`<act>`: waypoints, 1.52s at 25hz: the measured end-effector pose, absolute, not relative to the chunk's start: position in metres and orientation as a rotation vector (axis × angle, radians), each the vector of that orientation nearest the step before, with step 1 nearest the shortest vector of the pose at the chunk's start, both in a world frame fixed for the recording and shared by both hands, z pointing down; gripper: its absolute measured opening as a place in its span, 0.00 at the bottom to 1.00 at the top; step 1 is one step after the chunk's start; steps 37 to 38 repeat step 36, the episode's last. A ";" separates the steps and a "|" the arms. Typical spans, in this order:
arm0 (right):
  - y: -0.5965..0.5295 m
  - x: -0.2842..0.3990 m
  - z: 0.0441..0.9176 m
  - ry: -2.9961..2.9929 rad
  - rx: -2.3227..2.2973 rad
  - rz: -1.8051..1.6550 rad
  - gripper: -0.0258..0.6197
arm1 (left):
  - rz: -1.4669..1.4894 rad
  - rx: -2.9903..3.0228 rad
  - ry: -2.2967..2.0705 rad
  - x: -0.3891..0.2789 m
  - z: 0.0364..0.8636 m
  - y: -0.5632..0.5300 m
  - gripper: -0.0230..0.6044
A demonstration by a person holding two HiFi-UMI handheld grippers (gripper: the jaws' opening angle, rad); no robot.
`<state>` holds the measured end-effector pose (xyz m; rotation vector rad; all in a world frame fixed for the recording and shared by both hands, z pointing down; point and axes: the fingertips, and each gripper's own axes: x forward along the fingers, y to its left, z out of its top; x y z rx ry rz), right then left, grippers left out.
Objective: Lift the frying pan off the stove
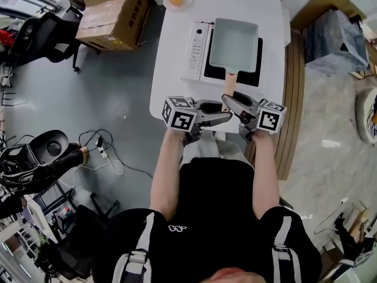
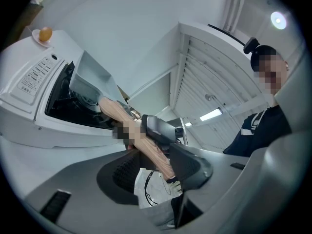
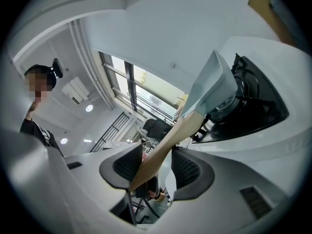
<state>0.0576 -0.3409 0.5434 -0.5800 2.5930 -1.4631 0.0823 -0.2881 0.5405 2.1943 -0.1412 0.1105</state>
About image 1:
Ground white power strip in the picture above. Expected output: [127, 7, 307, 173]
[96, 137, 110, 159]

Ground white harness strap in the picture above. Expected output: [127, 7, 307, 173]
[111, 212, 156, 283]
[270, 215, 302, 283]

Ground white square frying pan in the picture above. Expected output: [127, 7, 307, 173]
[208, 17, 260, 112]

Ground grey plastic wrapped box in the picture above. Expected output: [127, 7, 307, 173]
[302, 8, 369, 77]

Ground brown wooden board stack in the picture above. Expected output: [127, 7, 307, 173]
[244, 30, 306, 181]

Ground person's black t-shirt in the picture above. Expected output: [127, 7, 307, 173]
[101, 156, 322, 283]

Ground small white plate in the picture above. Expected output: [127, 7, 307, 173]
[163, 0, 195, 12]

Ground white floor cable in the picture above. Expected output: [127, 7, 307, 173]
[57, 153, 125, 190]

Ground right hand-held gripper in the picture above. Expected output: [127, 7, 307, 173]
[221, 91, 288, 143]

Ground large cardboard box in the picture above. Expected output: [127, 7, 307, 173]
[74, 0, 154, 51]

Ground person's left forearm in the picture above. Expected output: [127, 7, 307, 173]
[150, 127, 190, 221]

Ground person's right forearm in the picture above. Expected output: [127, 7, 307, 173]
[251, 129, 281, 221]

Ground black office chair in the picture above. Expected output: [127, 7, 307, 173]
[8, 9, 87, 73]

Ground black robot head shell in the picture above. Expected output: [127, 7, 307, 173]
[0, 129, 70, 188]

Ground striped round cushion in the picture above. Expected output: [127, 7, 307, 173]
[355, 87, 377, 143]

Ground black floor cable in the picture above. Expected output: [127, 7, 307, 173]
[77, 128, 154, 179]

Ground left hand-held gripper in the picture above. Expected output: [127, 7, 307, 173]
[161, 96, 234, 146]

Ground open cardboard box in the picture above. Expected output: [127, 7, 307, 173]
[289, 0, 368, 32]

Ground white induction stove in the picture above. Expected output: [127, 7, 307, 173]
[180, 21, 264, 88]

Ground black swivel chair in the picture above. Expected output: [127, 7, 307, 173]
[44, 192, 121, 280]

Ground person's grey trousers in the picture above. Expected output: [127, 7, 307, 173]
[180, 130, 247, 166]

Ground red object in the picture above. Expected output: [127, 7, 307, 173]
[0, 29, 15, 46]

